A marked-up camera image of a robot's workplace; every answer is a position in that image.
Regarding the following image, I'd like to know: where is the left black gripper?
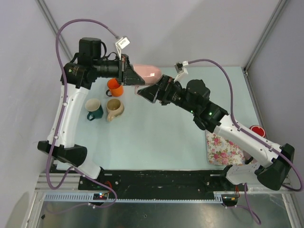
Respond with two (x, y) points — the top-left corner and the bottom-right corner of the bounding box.
(92, 54), (144, 86)

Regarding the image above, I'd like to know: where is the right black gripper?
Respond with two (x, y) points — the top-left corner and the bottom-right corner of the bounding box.
(138, 74), (198, 114)

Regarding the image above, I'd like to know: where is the pink mug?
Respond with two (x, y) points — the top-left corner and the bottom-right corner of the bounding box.
(133, 64), (162, 96)

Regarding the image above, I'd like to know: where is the orange mug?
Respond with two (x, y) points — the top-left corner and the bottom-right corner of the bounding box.
(106, 78), (124, 97)

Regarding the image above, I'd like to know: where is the cream mug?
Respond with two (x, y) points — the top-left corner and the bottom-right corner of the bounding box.
(106, 99), (124, 122)

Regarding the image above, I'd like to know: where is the dark green mug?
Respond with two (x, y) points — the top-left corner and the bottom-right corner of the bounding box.
(85, 98), (104, 121)

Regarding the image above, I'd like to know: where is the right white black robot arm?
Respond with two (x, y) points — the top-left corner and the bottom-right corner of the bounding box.
(137, 75), (295, 190)

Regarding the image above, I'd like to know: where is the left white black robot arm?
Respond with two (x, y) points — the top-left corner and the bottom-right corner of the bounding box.
(38, 37), (145, 190)

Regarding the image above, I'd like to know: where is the floral tray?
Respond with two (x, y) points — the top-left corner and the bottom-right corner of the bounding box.
(206, 132), (251, 166)

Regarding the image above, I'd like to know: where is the red round object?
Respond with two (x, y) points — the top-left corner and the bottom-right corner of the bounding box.
(250, 125), (266, 138)

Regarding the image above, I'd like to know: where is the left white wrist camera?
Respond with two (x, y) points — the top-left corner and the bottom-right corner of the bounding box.
(115, 36), (130, 60)

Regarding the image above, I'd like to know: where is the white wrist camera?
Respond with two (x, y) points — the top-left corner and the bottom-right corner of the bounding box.
(174, 61), (189, 82)
(115, 36), (130, 60)

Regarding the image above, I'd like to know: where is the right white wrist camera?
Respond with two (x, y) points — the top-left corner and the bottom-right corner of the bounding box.
(174, 61), (189, 82)

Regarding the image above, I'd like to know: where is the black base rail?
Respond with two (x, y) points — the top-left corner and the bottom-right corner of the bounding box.
(78, 170), (235, 200)

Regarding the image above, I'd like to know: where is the left aluminium frame post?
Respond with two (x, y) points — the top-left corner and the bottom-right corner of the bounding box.
(35, 0), (83, 76)

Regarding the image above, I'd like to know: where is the aluminium frame post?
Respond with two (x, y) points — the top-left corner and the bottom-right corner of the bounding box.
(243, 0), (290, 76)
(35, 0), (83, 76)

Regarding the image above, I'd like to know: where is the front aluminium frame rail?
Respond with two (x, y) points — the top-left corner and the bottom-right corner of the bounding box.
(35, 173), (80, 191)

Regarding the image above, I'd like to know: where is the grey cable duct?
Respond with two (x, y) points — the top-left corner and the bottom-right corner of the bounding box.
(44, 192), (223, 203)

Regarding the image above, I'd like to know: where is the right aluminium frame post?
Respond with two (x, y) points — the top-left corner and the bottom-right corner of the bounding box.
(243, 0), (290, 76)

